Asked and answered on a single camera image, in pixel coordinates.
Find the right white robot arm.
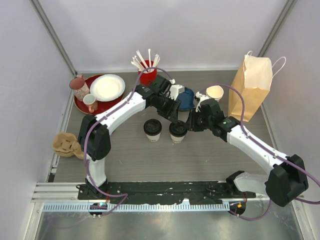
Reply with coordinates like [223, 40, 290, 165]
[185, 98, 309, 207]

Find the blue leaf-shaped dish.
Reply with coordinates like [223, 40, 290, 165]
[177, 87, 195, 111]

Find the brown paper bag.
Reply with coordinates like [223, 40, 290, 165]
[231, 50, 287, 122]

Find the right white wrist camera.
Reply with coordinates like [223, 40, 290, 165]
[195, 91, 209, 112]

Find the small pink-handled mug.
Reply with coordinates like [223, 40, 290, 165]
[82, 94, 98, 114]

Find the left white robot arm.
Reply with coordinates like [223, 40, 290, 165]
[78, 76, 185, 200]

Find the white paper plate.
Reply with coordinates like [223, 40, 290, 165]
[90, 74, 126, 102]

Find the pink floral pitcher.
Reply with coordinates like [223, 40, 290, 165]
[69, 74, 90, 102]

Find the black lid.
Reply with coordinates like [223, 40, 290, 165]
[169, 124, 188, 137]
[143, 118, 162, 136]

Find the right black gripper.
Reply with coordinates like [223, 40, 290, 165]
[184, 108, 213, 132]

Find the stack of paper cups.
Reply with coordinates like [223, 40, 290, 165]
[205, 85, 224, 102]

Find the white paper cup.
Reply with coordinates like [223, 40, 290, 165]
[146, 133, 161, 142]
[170, 135, 185, 144]

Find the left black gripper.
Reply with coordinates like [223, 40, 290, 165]
[154, 94, 181, 124]

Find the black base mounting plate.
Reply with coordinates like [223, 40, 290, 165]
[76, 181, 256, 205]

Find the beige pulp cup carrier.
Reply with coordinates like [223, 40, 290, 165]
[52, 132, 84, 160]

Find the bundle of wrapped straws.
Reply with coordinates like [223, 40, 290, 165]
[130, 48, 161, 73]

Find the red round plate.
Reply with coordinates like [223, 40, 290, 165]
[73, 74, 125, 115]

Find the red cylindrical straw holder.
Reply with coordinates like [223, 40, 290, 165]
[139, 69, 157, 87]

